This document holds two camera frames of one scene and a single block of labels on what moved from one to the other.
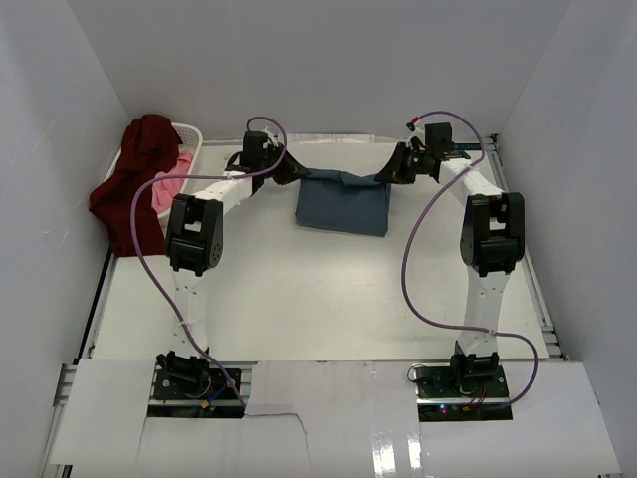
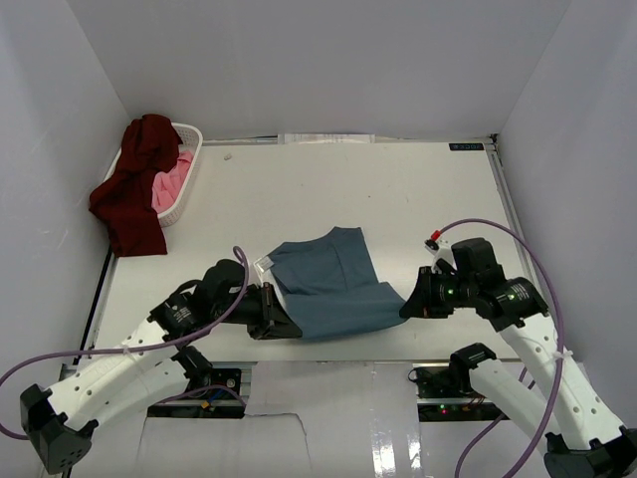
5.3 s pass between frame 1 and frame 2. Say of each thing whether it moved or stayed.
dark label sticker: stayed
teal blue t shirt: moved
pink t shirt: stayed
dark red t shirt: stayed
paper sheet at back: stayed
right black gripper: moved
